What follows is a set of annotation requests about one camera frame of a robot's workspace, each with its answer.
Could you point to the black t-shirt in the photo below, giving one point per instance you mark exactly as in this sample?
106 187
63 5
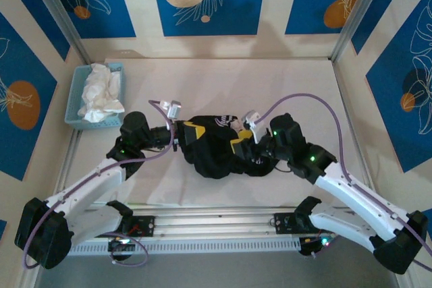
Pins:
216 160

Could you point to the light blue plastic basket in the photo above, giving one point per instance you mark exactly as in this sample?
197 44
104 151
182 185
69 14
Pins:
71 106

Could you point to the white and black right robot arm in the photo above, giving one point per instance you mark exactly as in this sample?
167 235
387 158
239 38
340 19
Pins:
354 197

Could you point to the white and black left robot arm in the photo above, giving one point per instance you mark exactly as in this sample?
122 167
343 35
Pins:
84 187

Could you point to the crumpled white cloth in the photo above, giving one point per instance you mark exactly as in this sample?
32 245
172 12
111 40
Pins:
101 92

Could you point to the white table cover sheet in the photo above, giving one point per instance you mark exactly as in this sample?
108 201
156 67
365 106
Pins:
168 75

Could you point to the black right controller board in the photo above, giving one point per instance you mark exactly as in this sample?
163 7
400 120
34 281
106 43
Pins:
308 245

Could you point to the black controller board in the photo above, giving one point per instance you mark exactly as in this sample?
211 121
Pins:
308 245
118 247

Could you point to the black left controller board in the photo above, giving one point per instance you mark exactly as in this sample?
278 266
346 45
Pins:
118 247

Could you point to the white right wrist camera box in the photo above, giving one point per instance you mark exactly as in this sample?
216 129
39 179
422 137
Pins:
252 118

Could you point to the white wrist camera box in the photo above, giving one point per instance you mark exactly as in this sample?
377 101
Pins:
173 110
252 118

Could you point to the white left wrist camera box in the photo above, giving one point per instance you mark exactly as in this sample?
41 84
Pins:
173 110

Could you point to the aluminium front rail frame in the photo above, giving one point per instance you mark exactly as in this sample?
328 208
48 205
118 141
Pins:
216 224

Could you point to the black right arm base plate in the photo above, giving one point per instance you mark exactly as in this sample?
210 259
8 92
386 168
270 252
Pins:
283 223

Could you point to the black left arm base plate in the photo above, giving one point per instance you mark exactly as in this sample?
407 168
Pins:
145 225

